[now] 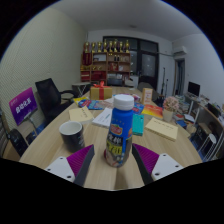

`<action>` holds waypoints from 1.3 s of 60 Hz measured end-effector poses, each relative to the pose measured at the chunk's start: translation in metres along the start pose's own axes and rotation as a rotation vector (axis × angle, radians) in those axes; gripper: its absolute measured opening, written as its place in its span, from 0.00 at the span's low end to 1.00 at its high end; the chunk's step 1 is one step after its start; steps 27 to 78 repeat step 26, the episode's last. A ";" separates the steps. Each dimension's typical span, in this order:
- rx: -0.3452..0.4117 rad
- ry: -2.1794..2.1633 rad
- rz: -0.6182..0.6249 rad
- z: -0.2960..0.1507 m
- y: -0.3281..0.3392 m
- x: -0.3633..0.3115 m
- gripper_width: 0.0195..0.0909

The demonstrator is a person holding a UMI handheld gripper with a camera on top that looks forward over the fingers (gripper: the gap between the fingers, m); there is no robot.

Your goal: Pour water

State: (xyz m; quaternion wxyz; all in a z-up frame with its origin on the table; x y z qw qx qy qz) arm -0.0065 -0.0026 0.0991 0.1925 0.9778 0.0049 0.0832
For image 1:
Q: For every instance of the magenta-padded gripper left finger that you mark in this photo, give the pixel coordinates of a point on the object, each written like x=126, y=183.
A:
x=71, y=162

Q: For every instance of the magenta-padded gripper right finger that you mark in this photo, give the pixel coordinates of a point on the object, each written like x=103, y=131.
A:
x=153, y=162

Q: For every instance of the pale yellow envelope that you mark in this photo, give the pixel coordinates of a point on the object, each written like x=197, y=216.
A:
x=81, y=114

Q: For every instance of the teal notebook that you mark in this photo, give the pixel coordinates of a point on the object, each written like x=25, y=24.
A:
x=138, y=124

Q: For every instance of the pale yellow book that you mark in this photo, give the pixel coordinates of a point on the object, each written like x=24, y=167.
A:
x=161, y=128

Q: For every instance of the black mug white inside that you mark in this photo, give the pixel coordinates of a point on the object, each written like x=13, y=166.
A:
x=72, y=135

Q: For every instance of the wooden shelf unit with trophies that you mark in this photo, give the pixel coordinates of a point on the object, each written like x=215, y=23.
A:
x=106, y=62

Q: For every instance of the colourful blue magazine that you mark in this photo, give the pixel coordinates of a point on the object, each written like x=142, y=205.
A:
x=94, y=104

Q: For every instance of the white air conditioner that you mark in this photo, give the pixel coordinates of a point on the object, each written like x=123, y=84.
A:
x=180, y=51

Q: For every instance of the flat round red coaster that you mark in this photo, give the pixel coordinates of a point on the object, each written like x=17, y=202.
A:
x=105, y=155

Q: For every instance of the pink flowers in white pot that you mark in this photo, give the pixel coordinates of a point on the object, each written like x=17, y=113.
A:
x=170, y=107

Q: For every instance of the computer monitor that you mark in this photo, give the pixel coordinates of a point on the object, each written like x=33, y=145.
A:
x=193, y=89

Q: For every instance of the black office chair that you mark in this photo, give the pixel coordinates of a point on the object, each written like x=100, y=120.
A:
x=51, y=98

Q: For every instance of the white stool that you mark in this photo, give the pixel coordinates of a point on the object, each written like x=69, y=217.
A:
x=209, y=145

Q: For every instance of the orange yellow brochure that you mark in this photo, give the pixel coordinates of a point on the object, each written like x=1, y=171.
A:
x=153, y=110

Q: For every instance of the black swivel chair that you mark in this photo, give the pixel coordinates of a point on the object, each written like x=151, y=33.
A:
x=16, y=141

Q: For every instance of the yellow gift box red ribbon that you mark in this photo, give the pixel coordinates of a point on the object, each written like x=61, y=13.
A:
x=101, y=92

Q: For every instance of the blue drink bottle white cap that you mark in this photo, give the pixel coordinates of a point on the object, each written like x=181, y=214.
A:
x=119, y=131

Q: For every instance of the purple sign board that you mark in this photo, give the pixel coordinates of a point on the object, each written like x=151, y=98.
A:
x=22, y=105

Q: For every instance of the white booklet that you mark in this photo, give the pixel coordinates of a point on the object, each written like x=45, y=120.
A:
x=103, y=118

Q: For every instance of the small orange standing box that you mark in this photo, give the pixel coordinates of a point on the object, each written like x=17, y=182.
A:
x=147, y=95

